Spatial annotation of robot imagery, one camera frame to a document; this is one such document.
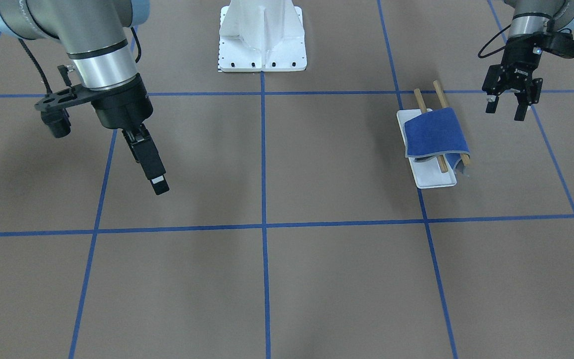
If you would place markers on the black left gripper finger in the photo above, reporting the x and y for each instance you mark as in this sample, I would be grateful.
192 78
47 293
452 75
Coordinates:
492 102
523 104

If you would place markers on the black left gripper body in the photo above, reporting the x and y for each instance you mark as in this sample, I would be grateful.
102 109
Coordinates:
517 59

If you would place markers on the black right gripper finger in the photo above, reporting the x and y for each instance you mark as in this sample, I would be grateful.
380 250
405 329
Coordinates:
159 184

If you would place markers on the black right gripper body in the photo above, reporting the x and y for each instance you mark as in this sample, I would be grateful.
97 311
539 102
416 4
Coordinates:
121 107

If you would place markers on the blue towel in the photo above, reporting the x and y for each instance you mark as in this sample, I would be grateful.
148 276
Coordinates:
436 133

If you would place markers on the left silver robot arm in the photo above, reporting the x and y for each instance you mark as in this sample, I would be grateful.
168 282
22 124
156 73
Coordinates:
537 27

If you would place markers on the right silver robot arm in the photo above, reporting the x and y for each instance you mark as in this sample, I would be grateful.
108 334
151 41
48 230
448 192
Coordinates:
103 70

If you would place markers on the white towel rack with wooden bars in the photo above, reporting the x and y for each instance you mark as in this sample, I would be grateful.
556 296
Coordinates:
437 172

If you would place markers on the brown paper table cover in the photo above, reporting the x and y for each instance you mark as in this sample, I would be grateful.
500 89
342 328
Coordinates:
293 227

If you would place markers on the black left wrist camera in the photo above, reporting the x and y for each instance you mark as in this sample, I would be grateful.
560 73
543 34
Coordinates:
560 44

